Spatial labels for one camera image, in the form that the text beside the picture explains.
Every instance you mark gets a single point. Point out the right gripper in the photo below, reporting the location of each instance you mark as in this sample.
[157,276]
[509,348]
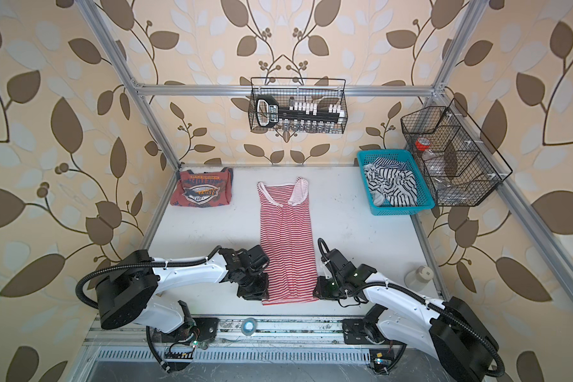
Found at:
[321,293]

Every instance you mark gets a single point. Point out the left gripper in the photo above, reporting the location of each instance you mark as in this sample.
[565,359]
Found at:
[263,294]

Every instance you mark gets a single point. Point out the red white striped garment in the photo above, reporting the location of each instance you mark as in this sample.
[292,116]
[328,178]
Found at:
[287,239]

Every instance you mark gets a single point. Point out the red tank top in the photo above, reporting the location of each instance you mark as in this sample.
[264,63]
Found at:
[203,190]

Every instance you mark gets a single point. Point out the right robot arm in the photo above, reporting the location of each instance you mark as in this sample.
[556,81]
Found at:
[449,331]

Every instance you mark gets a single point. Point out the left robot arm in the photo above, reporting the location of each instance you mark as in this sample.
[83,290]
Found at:
[132,292]

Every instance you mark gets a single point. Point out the round blue button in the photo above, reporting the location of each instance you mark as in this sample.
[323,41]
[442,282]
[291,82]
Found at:
[249,327]

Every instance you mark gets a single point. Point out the white plastic bottle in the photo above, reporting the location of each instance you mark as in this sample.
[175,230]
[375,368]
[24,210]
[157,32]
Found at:
[418,279]

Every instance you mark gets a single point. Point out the black white striped garment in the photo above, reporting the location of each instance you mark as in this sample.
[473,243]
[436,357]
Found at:
[391,183]

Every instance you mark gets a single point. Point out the teal plastic basket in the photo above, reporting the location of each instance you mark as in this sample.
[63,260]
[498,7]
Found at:
[425,200]

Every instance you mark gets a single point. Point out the red capped plastic bottle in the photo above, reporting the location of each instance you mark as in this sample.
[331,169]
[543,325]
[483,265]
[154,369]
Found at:
[433,161]

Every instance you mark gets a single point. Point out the black socket set tool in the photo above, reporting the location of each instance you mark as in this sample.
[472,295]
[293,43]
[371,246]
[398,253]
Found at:
[271,111]

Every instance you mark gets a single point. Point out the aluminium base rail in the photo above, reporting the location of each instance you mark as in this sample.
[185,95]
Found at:
[273,331]

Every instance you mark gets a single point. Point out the right wire basket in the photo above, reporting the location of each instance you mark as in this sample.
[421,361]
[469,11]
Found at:
[475,166]

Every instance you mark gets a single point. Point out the wire basket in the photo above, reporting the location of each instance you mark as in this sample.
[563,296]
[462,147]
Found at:
[475,166]
[299,87]

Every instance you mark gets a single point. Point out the back wire basket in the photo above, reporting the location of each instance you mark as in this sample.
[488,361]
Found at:
[299,87]

